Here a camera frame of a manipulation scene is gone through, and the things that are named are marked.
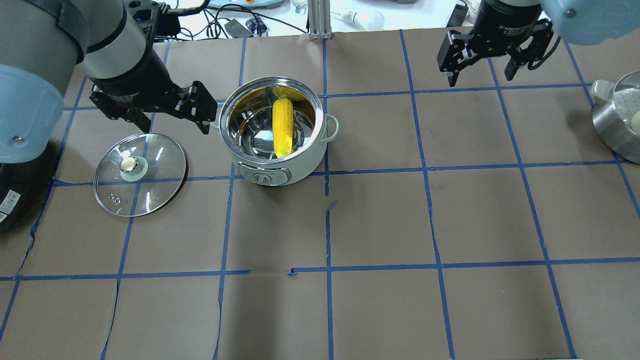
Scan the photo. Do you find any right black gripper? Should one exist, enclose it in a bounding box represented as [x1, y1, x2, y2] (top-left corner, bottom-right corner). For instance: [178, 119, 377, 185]
[436, 2, 561, 88]

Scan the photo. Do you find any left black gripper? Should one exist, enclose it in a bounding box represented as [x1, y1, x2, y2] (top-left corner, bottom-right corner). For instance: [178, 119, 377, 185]
[89, 47, 218, 135]

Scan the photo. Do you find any glass pot lid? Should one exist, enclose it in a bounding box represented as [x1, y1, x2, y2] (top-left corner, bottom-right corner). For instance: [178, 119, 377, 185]
[93, 133, 189, 218]

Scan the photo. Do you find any yellow corn cob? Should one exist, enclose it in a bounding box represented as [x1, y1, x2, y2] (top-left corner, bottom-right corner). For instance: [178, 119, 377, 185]
[271, 86, 297, 158]

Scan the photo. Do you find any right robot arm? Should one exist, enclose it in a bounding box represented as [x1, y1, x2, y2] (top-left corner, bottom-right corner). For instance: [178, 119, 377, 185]
[436, 0, 640, 87]

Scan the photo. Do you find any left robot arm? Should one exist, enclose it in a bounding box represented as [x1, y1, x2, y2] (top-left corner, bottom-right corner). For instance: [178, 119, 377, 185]
[0, 0, 218, 164]

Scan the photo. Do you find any pale green electric pot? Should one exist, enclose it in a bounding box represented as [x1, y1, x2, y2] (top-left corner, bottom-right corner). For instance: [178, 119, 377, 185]
[216, 76, 339, 187]

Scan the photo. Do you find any steel pot at right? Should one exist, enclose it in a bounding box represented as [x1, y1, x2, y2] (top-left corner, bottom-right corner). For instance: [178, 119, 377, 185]
[589, 70, 640, 164]

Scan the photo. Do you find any black power adapter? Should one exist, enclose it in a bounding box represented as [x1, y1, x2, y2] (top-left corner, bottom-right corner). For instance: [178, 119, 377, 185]
[224, 19, 254, 39]

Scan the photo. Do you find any white light bulb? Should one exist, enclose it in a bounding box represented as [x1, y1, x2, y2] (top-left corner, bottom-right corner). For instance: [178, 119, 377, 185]
[338, 11, 386, 31]

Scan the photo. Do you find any black rice cooker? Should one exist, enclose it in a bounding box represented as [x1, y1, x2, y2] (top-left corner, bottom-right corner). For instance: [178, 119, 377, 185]
[0, 146, 51, 233]

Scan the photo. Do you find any aluminium frame post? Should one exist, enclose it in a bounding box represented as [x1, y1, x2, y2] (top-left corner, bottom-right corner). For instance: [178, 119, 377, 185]
[307, 0, 333, 41]

